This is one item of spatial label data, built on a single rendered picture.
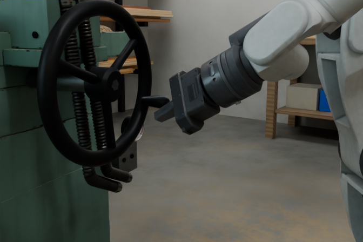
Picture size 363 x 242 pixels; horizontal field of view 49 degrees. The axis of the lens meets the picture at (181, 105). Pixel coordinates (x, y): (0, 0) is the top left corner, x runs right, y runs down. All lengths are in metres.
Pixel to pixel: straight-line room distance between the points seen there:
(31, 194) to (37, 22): 0.34
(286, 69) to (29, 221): 0.58
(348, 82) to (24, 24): 0.65
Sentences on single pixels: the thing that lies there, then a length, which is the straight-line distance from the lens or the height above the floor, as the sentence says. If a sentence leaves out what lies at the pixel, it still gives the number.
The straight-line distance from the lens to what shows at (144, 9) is 4.18.
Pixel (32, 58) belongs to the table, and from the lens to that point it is 0.73.
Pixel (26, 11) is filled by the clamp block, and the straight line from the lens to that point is 0.77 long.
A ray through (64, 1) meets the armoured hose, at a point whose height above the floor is 0.95.
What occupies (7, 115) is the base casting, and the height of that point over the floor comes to 0.75.
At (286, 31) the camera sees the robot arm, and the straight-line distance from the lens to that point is 0.61.
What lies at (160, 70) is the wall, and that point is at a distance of 4.84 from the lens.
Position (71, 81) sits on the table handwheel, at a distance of 0.74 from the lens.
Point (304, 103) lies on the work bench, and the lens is 3.54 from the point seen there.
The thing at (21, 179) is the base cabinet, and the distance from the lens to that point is 0.85.
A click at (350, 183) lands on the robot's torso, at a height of 0.53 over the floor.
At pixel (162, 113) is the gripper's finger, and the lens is 0.75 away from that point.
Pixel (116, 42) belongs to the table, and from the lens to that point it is 1.03.
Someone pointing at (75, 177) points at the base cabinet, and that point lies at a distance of 0.96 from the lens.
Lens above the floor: 0.90
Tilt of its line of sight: 11 degrees down
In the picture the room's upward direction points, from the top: straight up
